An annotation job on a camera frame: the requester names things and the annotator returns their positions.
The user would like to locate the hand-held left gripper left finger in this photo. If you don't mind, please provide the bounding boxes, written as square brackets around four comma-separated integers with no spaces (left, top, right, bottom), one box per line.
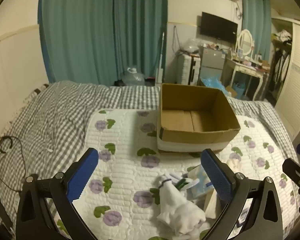
[16,147,99,240]

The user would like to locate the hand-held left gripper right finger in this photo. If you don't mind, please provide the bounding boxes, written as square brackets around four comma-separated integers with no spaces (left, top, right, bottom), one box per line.
[201,149,283,240]

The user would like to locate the blue white tissue pack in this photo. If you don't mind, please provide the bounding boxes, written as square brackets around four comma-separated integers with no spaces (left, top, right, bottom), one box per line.
[187,165,216,202]

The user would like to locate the white cloth garment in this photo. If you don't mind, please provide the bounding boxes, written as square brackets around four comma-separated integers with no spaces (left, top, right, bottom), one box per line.
[156,176,207,236]

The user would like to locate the brown cardboard box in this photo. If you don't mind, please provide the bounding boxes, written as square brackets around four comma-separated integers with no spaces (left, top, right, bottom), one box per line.
[158,83,241,153]

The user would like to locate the white sock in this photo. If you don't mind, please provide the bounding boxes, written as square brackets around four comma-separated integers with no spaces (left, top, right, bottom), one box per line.
[168,172,201,189]

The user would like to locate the floral quilted mat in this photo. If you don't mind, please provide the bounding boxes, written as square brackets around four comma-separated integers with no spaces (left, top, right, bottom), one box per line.
[84,108,300,240]

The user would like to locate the white louvered wardrobe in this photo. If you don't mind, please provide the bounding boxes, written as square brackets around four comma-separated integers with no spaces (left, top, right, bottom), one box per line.
[271,17,300,141]

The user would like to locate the blue waste basket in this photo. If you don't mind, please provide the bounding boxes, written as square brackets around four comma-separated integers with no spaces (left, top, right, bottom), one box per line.
[233,81,248,97]

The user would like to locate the hanging dark clothes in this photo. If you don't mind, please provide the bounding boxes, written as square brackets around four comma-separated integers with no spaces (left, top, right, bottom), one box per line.
[271,40,293,91]

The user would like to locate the blue plastic bags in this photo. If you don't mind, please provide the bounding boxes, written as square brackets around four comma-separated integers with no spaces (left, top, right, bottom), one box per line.
[200,74,231,97]

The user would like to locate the white dressing table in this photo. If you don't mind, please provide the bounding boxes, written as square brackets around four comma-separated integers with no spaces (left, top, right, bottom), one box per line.
[221,57,271,101]

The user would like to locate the clear water jug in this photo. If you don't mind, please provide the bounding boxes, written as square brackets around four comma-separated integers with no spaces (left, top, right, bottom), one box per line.
[121,67,146,86]

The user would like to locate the white ribbed suitcase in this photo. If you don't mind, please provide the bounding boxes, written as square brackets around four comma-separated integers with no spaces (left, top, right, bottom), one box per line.
[177,53,202,86]

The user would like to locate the grey mini fridge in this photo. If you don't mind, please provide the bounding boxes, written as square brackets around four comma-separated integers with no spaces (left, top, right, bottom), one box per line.
[197,46,227,86]

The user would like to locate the white flat mop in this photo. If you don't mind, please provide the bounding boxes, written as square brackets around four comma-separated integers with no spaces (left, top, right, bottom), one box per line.
[155,25,167,84]

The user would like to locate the white oval mirror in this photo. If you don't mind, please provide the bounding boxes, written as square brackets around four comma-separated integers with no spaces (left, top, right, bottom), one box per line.
[235,29,255,57]

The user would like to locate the clear plastic bag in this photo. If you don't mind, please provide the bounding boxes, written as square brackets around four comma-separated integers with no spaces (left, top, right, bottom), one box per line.
[182,38,201,54]

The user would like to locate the narrow green curtain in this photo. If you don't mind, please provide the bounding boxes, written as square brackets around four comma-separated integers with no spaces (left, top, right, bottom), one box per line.
[241,0,273,67]

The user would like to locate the wide green curtain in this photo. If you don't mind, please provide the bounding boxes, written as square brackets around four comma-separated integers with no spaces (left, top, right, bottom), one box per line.
[39,0,169,87]

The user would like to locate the hanging wall cable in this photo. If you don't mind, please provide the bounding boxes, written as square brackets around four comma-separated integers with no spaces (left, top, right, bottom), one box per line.
[172,25,181,56]

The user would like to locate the black wall television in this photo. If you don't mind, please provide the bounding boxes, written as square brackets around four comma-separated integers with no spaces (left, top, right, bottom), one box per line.
[199,11,239,44]

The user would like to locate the air conditioner power cord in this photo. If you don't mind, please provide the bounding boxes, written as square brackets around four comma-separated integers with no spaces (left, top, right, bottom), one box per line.
[235,1,243,19]

